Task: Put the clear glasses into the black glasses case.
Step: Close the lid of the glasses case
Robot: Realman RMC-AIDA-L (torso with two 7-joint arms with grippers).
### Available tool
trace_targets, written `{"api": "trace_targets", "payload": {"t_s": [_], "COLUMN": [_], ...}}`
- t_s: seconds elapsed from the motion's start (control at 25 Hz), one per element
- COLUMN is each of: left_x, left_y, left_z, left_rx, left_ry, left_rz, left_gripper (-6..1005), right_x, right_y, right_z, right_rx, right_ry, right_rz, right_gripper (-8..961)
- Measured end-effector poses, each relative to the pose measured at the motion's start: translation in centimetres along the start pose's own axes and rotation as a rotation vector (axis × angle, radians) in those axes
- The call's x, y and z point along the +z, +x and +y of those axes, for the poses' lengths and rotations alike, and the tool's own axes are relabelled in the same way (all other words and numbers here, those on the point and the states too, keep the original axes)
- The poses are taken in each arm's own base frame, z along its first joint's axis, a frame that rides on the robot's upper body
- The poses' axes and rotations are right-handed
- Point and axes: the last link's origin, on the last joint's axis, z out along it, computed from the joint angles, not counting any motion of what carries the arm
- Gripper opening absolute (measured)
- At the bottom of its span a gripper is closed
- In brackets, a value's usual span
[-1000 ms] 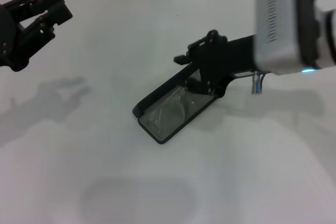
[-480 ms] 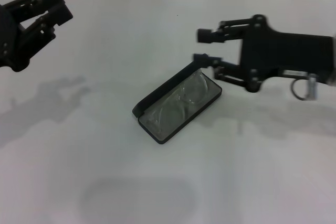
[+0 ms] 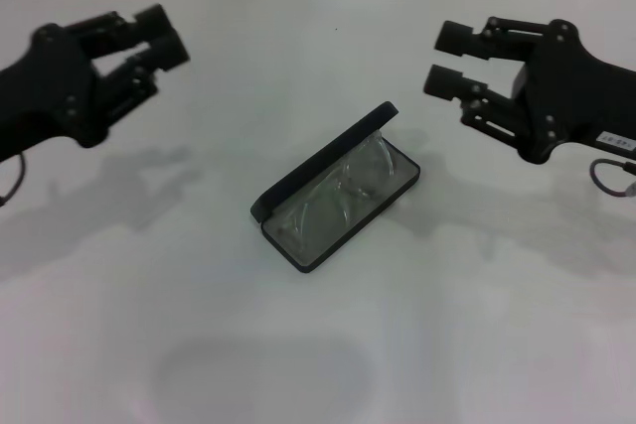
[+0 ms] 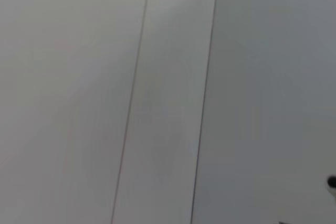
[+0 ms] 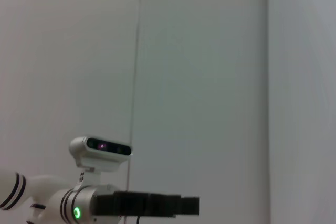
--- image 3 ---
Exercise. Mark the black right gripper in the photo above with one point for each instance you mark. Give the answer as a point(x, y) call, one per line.
point(576, 96)

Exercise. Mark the clear white glasses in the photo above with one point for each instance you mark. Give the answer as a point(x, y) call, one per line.
point(367, 166)

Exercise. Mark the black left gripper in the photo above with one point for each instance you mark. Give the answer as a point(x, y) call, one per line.
point(40, 96)

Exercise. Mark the black glasses case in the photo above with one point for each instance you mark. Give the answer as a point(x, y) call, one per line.
point(318, 161)

